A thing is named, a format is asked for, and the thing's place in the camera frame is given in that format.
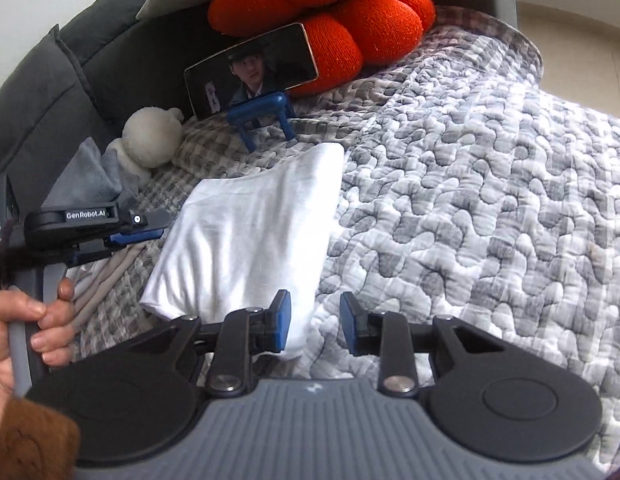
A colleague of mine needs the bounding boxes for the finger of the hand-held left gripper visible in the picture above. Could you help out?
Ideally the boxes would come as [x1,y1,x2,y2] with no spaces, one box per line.
[116,208,173,239]
[65,230,164,266]

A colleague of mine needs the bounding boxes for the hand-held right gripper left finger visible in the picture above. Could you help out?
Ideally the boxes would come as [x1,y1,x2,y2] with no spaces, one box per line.
[123,288,293,397]

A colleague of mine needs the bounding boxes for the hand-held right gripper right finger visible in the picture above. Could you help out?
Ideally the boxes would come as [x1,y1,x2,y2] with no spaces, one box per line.
[339,290,512,397]

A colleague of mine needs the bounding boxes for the white pants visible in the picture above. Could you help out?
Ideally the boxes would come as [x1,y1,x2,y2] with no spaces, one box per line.
[140,143,346,362]

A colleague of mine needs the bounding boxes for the person's left hand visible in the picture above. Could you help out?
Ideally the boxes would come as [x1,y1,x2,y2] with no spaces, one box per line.
[0,278,77,411]

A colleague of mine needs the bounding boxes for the folded beige garment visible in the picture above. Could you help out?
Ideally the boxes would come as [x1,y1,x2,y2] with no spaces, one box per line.
[70,245,143,336]

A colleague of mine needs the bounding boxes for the white plush toy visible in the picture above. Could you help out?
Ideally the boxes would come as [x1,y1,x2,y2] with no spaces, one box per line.
[106,106,185,183]

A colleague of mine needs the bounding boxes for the grey sofa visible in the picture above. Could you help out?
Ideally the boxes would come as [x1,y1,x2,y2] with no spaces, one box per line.
[0,0,518,211]

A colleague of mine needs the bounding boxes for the blue phone stand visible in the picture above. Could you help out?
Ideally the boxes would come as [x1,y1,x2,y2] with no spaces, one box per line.
[226,91,297,152]

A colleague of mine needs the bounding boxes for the grey checked quilt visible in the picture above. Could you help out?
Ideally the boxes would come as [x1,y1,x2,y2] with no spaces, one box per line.
[65,5,620,480]

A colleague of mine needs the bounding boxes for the smartphone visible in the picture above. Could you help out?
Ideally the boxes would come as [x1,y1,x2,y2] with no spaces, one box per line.
[183,22,319,122]

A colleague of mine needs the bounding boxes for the orange flower-shaped cushion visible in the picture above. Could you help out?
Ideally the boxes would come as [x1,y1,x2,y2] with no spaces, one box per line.
[208,0,437,98]

